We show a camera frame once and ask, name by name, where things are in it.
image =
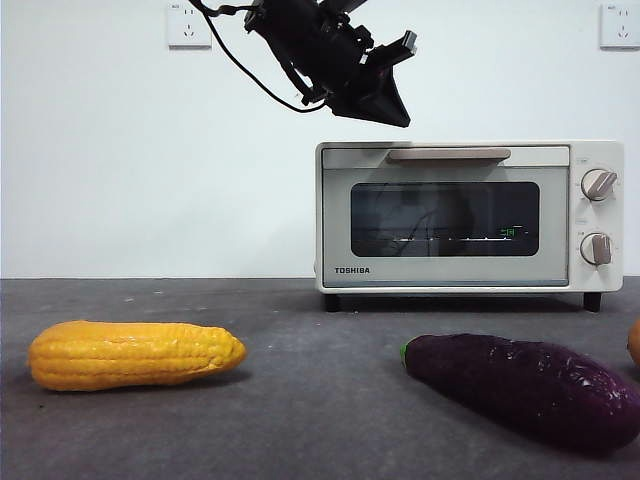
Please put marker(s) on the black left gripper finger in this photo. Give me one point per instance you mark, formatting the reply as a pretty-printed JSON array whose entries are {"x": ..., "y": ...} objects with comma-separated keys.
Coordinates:
[{"x": 380, "y": 107}]

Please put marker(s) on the purple eggplant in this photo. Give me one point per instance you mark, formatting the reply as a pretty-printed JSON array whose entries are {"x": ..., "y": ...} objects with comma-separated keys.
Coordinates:
[{"x": 510, "y": 384}]

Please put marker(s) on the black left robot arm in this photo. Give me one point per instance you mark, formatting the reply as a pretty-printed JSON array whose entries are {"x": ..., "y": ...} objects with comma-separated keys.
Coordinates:
[{"x": 305, "y": 35}]

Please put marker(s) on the beige oven knob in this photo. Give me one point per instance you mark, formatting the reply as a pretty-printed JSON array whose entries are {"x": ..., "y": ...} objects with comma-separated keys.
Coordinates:
[
  {"x": 596, "y": 185},
  {"x": 596, "y": 248}
]

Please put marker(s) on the cream white toaster oven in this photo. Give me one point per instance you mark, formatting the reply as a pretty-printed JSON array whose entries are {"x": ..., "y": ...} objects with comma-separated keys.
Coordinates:
[{"x": 596, "y": 219}]

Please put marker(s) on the brown potato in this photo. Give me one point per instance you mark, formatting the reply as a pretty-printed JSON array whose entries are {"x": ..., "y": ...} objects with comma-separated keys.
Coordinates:
[{"x": 635, "y": 344}]

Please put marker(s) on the yellow corn cob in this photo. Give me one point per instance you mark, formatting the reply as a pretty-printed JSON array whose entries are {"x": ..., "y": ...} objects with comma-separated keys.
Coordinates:
[{"x": 125, "y": 356}]

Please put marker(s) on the white wall socket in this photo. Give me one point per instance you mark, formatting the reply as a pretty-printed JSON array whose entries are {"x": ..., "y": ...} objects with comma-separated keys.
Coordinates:
[
  {"x": 621, "y": 27},
  {"x": 187, "y": 32}
]

